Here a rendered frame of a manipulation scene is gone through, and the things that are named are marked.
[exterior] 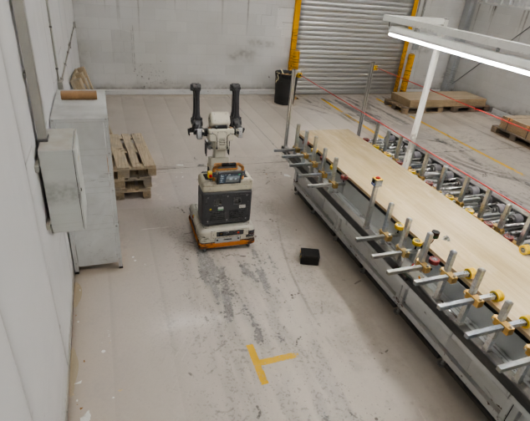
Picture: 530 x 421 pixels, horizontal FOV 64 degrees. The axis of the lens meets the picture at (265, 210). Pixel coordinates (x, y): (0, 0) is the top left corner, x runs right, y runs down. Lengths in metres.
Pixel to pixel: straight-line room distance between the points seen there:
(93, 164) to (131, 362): 1.67
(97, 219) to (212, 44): 6.88
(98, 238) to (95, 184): 0.57
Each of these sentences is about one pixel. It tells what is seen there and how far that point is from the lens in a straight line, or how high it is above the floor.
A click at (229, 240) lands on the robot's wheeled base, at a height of 0.12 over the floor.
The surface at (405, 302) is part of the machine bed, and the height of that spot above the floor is 0.17.
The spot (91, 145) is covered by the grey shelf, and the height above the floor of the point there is 1.32.
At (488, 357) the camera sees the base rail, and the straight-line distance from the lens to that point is 3.22.
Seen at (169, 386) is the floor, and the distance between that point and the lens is 3.47.
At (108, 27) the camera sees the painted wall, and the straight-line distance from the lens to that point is 10.09.
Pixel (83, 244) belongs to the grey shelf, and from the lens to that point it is 4.37.
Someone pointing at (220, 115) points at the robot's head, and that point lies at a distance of 4.58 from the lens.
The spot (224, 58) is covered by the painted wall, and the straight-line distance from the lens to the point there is 10.52.
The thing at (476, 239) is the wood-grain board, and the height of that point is 0.90.
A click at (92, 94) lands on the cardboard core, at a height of 1.60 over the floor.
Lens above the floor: 2.74
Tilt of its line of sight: 30 degrees down
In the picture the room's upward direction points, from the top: 6 degrees clockwise
